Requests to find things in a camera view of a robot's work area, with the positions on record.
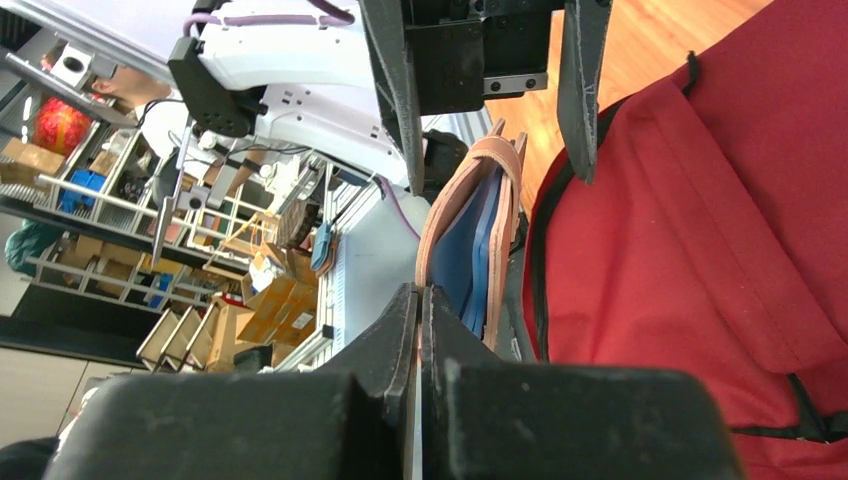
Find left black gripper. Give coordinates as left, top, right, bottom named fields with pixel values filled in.
left=360, top=0, right=612, bottom=196

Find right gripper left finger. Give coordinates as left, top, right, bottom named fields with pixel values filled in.
left=46, top=284, right=419, bottom=479

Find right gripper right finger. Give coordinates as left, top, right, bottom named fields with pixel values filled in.
left=421, top=288, right=744, bottom=479

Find brown leather wallet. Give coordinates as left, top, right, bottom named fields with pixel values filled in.
left=415, top=119, right=527, bottom=351

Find red backpack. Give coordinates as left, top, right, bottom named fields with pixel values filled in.
left=523, top=1, right=847, bottom=479

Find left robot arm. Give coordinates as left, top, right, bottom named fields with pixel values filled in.
left=167, top=1, right=612, bottom=193

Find cardboard boxes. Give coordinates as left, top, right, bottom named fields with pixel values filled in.
left=136, top=273, right=318, bottom=372

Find metal storage shelf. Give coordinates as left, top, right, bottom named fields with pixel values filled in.
left=0, top=0, right=333, bottom=319

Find red round object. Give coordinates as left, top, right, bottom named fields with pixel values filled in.
left=33, top=97, right=92, bottom=157

